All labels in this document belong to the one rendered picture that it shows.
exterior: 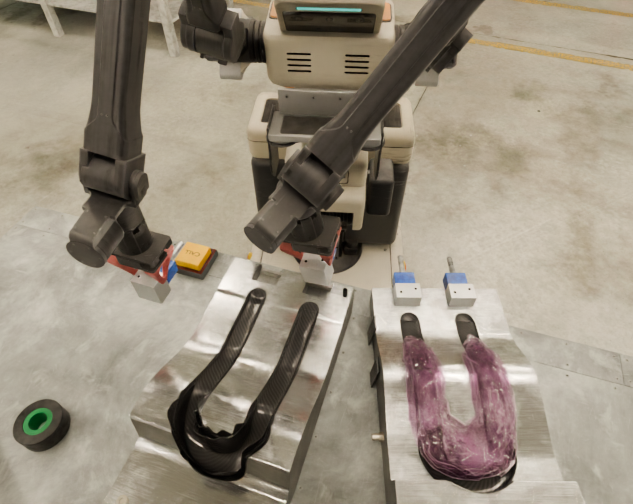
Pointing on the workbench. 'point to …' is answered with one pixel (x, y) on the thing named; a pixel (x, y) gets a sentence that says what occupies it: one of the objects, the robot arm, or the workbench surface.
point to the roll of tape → (22, 432)
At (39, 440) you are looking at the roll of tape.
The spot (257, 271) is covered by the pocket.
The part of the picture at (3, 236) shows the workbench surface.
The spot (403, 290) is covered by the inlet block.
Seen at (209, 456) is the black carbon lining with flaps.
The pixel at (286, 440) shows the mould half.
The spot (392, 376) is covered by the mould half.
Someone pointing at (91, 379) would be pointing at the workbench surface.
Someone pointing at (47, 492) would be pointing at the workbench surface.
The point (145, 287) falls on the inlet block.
